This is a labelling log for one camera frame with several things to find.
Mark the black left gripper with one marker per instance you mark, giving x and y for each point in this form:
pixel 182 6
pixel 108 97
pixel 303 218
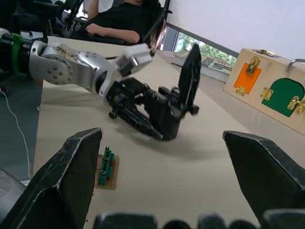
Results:
pixel 124 95

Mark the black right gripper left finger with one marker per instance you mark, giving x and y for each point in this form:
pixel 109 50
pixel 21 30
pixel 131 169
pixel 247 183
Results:
pixel 59 190

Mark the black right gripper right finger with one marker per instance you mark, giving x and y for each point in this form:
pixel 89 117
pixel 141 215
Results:
pixel 264 176

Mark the grey rounded robot body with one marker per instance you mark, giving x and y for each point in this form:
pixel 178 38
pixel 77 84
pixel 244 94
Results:
pixel 10 188

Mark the seated person's bare hand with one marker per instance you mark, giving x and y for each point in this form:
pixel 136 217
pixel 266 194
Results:
pixel 93 29

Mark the green terminal block wooden board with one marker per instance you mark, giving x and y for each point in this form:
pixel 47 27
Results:
pixel 107 168

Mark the flat printed board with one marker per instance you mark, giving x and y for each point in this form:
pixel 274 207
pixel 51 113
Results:
pixel 209 64

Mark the wooden lock box coloured doors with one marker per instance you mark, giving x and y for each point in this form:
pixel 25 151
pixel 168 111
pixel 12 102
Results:
pixel 264 90

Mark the seated person in black shirt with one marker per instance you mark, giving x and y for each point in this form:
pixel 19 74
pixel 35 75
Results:
pixel 119 21

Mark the black office chair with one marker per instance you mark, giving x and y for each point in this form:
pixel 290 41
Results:
pixel 71 16

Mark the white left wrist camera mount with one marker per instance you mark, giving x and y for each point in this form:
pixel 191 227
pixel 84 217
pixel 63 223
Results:
pixel 134 59

